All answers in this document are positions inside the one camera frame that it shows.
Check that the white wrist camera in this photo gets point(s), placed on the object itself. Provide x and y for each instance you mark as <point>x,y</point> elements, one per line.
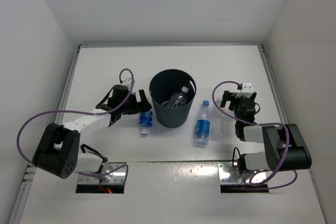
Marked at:
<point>127,82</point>
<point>246,90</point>

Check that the aluminium table edge rail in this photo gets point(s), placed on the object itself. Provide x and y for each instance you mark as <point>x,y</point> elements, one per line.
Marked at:
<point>273,84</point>

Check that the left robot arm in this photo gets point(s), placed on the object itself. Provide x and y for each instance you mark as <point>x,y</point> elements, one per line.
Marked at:
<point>60,150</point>

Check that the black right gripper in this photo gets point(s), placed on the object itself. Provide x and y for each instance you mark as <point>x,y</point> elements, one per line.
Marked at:
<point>231,97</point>

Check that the dark-label bottle in bin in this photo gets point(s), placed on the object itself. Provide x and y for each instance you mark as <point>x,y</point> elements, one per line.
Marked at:
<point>178,99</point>

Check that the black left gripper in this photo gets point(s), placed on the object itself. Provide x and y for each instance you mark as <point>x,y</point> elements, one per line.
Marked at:
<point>138,106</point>

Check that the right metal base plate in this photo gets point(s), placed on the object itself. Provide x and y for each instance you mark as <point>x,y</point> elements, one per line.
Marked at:
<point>228,176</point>

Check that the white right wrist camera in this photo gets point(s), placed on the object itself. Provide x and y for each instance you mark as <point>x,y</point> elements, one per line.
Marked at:
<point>246,90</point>

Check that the small blue-label plastic bottle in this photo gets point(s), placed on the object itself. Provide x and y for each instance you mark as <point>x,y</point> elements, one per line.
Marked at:
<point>145,122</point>

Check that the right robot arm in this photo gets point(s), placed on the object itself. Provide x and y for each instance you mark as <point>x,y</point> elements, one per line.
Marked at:
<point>272,137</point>

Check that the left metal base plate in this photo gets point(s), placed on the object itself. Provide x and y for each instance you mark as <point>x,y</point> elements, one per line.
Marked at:
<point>112,174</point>

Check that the metal base plate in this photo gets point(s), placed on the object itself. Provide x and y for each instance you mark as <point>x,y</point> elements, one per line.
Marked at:
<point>228,176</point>
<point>112,174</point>

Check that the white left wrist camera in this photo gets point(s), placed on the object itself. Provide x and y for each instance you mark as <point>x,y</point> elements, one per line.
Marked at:
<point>127,82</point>

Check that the clear unlabelled plastic bottle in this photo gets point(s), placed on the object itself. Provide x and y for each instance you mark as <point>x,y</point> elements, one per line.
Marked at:
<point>217,123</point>

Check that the dark grey waste bin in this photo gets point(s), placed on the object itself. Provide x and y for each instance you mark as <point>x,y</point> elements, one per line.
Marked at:
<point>161,88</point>

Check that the blue-cap blue-label water bottle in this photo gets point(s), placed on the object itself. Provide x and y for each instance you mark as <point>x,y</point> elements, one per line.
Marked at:
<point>202,127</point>

